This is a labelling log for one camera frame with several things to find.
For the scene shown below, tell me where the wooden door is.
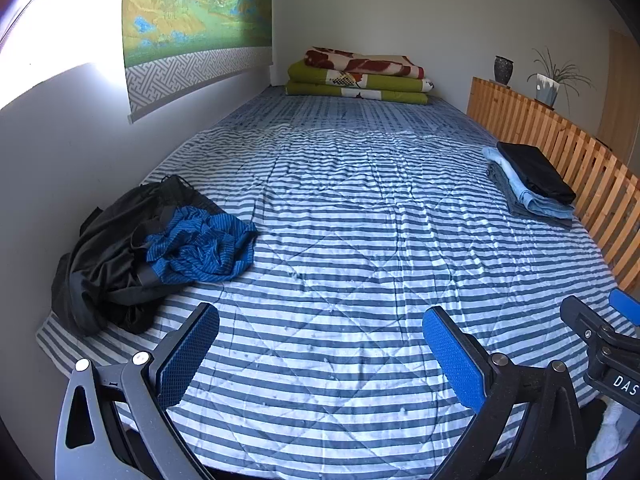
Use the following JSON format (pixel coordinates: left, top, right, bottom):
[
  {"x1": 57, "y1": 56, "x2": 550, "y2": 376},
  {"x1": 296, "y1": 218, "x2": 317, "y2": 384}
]
[{"x1": 597, "y1": 29, "x2": 640, "y2": 153}]

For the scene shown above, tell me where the black crumpled garment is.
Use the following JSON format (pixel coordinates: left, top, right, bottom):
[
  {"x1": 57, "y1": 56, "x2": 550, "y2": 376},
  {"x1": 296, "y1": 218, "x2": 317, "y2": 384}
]
[{"x1": 50, "y1": 174, "x2": 221, "y2": 335}]

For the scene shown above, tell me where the landscape wall scroll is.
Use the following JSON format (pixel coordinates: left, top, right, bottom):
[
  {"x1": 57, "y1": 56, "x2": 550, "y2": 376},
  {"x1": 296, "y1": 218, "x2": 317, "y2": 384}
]
[{"x1": 121, "y1": 0, "x2": 275, "y2": 125}]

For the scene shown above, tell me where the black folded garment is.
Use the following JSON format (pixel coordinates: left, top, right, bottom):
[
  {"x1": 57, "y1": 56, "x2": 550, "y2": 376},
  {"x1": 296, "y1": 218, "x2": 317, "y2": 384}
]
[{"x1": 496, "y1": 141, "x2": 577, "y2": 206}]

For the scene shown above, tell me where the potted plant in white pot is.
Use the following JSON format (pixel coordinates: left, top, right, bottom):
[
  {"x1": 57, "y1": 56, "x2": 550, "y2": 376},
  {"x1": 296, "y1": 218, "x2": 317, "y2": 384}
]
[{"x1": 526, "y1": 46, "x2": 594, "y2": 110}]

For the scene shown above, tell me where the grey folded garment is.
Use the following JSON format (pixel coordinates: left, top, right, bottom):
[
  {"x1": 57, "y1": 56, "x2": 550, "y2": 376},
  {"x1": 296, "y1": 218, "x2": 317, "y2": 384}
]
[{"x1": 482, "y1": 146, "x2": 574, "y2": 229}]

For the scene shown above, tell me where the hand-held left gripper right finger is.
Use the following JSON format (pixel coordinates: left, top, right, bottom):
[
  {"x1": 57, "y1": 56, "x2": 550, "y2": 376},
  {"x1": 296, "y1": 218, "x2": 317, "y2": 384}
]
[{"x1": 422, "y1": 306, "x2": 588, "y2": 480}]

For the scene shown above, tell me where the wooden slatted bed rail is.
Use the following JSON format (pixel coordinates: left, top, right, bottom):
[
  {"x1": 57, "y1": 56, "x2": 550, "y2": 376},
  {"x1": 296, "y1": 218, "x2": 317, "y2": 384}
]
[{"x1": 466, "y1": 76, "x2": 640, "y2": 307}]

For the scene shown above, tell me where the light blue folded garment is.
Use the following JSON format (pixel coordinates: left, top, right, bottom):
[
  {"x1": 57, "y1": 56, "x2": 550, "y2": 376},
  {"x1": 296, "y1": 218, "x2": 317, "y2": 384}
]
[{"x1": 487, "y1": 147, "x2": 576, "y2": 219}]

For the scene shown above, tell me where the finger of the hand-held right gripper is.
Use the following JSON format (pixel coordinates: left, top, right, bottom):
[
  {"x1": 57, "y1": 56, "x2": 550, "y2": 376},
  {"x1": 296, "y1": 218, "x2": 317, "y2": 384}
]
[
  {"x1": 609, "y1": 289, "x2": 640, "y2": 322},
  {"x1": 559, "y1": 296, "x2": 640, "y2": 356}
]

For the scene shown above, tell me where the blue white striped bed quilt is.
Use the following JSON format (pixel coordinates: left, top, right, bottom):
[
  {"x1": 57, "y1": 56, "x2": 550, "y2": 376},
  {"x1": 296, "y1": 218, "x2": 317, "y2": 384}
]
[{"x1": 35, "y1": 85, "x2": 632, "y2": 480}]

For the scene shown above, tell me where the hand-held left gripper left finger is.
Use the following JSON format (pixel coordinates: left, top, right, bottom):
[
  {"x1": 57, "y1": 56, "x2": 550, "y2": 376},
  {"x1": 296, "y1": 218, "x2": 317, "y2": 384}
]
[{"x1": 54, "y1": 302, "x2": 221, "y2": 480}]

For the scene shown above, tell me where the red and beige folded blanket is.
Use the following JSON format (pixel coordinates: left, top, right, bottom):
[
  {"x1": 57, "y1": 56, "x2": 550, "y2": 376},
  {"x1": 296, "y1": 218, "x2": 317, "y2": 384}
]
[{"x1": 305, "y1": 46, "x2": 426, "y2": 80}]

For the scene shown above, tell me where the dark ceramic vase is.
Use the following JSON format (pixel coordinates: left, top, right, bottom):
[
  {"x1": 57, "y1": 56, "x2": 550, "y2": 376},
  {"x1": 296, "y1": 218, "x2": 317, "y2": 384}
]
[{"x1": 493, "y1": 55, "x2": 516, "y2": 86}]

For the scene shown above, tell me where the person's right forearm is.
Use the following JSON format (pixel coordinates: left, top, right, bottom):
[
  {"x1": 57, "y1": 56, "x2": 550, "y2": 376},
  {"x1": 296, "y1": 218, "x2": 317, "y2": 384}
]
[{"x1": 585, "y1": 400, "x2": 640, "y2": 480}]

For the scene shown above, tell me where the green folded quilt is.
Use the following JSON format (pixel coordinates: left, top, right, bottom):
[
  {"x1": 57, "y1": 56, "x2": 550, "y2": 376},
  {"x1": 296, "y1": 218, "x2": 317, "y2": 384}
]
[
  {"x1": 287, "y1": 59, "x2": 434, "y2": 94},
  {"x1": 285, "y1": 80, "x2": 431, "y2": 106}
]

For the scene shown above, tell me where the blue striped shirt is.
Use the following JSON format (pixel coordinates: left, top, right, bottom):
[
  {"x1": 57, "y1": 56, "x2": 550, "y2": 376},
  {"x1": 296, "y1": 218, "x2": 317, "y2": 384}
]
[{"x1": 131, "y1": 205, "x2": 260, "y2": 285}]

